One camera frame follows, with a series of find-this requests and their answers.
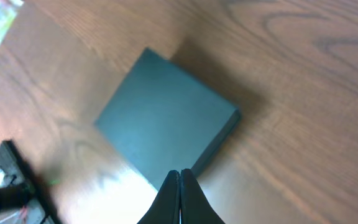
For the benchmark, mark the dark green box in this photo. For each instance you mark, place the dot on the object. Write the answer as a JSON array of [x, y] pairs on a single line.
[[161, 118]]

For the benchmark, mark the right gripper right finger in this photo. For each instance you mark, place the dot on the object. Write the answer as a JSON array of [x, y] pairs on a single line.
[[195, 208]]

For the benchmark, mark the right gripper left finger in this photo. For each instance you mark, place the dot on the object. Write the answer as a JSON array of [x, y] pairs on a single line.
[[165, 208]]

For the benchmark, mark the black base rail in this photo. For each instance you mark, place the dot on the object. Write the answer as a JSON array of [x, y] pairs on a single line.
[[23, 184]]

